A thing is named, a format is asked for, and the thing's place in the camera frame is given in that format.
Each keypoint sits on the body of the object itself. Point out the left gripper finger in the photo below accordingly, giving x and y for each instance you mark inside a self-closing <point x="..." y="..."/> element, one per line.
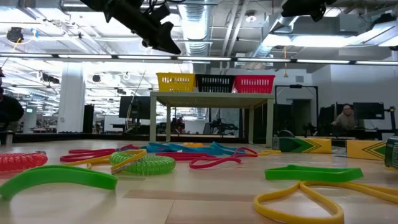
<point x="164" y="43"/>

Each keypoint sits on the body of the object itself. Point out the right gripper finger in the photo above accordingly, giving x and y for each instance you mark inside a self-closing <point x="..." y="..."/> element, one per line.
<point x="295" y="7"/>

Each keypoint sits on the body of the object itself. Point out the blue rubber band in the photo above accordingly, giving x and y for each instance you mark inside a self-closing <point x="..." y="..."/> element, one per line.
<point x="158" y="147"/>
<point x="224" y="148"/>

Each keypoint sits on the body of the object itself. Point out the amber coil wristband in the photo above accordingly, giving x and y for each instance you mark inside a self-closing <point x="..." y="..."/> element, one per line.
<point x="192" y="144"/>

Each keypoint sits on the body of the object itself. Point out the red rubber band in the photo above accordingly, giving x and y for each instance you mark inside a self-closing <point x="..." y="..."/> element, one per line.
<point x="180" y="154"/>
<point x="214" y="161"/>
<point x="81" y="157"/>

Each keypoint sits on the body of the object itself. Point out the yellow rubber band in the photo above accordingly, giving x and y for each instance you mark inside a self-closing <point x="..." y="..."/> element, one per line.
<point x="258" y="203"/>
<point x="390" y="169"/>
<point x="270" y="152"/>
<point x="130" y="158"/>

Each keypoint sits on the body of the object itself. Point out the green coil wristband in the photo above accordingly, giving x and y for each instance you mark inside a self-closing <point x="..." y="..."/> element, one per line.
<point x="149" y="166"/>

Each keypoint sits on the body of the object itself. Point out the yellow green crayon box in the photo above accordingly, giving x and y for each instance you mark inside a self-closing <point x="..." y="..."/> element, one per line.
<point x="392" y="154"/>
<point x="304" y="145"/>
<point x="363" y="150"/>

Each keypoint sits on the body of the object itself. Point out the red-orange coil wristband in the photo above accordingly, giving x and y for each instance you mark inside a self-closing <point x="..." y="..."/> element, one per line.
<point x="21" y="161"/>

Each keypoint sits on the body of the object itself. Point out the yellow plastic basket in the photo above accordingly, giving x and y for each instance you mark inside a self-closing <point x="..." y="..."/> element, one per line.
<point x="175" y="82"/>

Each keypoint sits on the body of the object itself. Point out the black plastic basket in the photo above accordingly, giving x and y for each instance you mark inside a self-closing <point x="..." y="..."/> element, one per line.
<point x="214" y="84"/>

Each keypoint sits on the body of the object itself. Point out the yellow hanging tag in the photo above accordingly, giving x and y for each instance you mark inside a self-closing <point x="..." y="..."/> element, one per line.
<point x="285" y="74"/>

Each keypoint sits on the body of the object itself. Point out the black monitor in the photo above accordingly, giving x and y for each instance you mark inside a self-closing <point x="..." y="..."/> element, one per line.
<point x="371" y="110"/>
<point x="133" y="107"/>

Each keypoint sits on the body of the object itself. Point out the black round ceiling speaker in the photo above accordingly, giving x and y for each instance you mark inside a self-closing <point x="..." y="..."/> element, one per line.
<point x="96" y="77"/>

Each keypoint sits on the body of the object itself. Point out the pale green riser shelf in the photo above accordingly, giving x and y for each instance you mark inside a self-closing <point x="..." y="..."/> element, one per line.
<point x="211" y="99"/>

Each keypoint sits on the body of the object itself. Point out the red plastic basket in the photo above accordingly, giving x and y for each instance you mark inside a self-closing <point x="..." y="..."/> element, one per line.
<point x="253" y="84"/>

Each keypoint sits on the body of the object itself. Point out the white square column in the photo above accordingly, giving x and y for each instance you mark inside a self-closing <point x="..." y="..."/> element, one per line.
<point x="71" y="102"/>

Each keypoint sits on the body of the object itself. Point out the person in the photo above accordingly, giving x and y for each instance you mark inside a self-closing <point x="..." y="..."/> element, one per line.
<point x="9" y="110"/>
<point x="345" y="119"/>

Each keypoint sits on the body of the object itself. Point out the black ceiling-mounted box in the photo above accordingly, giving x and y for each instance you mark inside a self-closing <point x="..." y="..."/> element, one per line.
<point x="14" y="34"/>

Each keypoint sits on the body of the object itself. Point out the small clear bottle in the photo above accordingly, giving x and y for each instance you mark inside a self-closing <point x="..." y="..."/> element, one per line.
<point x="275" y="143"/>

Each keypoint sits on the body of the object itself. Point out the green rubber band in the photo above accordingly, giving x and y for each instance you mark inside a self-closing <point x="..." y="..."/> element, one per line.
<point x="311" y="177"/>
<point x="56" y="175"/>

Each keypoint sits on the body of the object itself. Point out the silver round ventilation duct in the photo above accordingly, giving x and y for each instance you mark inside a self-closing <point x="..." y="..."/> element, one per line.
<point x="275" y="23"/>
<point x="196" y="31"/>

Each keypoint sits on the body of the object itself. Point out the long ceiling light rail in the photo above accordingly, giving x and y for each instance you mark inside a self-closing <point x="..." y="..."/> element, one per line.
<point x="84" y="56"/>

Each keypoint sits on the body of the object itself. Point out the black metal door frame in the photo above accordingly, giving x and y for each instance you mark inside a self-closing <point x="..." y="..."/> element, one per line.
<point x="295" y="86"/>

